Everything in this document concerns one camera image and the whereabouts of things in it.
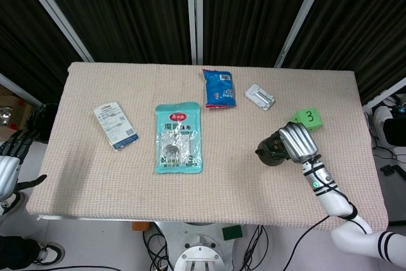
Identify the black floor cable bundle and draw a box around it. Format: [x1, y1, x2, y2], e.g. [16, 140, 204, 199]
[141, 223, 180, 271]
[242, 224, 271, 271]

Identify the black trouser leg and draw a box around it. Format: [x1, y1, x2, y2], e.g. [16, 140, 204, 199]
[0, 235, 41, 271]

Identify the green block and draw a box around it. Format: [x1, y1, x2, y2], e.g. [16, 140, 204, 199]
[221, 225, 243, 241]

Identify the dark round object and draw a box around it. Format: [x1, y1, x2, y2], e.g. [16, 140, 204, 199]
[255, 134, 291, 167]

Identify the clear blister pack blue card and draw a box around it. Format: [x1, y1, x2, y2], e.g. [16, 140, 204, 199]
[93, 101, 140, 152]

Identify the brown cardboard box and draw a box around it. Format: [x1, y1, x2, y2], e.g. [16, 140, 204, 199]
[0, 84, 43, 142]

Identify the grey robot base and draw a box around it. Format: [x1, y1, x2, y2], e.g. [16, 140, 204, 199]
[154, 221, 246, 271]

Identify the white black sneaker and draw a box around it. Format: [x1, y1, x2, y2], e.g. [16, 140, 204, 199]
[32, 241, 66, 266]

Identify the blue snack bag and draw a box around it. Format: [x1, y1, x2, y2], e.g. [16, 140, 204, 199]
[202, 68, 238, 109]

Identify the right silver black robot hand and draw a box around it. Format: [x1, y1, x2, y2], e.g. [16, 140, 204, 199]
[266, 121, 319, 164]

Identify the beige waffle tablecloth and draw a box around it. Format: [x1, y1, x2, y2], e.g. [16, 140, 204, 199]
[25, 61, 390, 232]

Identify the white black machine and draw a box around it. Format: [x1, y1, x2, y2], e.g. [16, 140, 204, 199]
[370, 105, 406, 148]

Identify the white metal table frame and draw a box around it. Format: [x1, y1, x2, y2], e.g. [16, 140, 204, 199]
[36, 214, 153, 223]

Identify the black pleated curtain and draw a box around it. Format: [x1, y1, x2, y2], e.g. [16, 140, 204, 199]
[0, 0, 406, 107]

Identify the green foam number cube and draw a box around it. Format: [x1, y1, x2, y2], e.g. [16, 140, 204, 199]
[289, 107, 324, 133]

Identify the teal mesh cloth package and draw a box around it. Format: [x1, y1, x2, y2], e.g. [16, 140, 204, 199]
[154, 102, 203, 175]

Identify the black fabric bundle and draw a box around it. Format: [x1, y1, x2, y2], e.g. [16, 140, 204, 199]
[25, 103, 58, 144]

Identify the small white plastic pack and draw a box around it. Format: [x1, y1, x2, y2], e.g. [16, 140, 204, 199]
[244, 84, 276, 112]

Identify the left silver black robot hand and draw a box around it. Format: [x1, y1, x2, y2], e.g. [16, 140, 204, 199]
[0, 129, 48, 202]

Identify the grey aluminium frame post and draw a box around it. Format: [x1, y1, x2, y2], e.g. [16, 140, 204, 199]
[185, 0, 204, 65]
[361, 76, 406, 114]
[0, 72, 44, 107]
[14, 0, 95, 63]
[273, 0, 334, 69]

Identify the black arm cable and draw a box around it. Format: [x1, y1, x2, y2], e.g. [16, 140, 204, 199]
[290, 155, 374, 271]

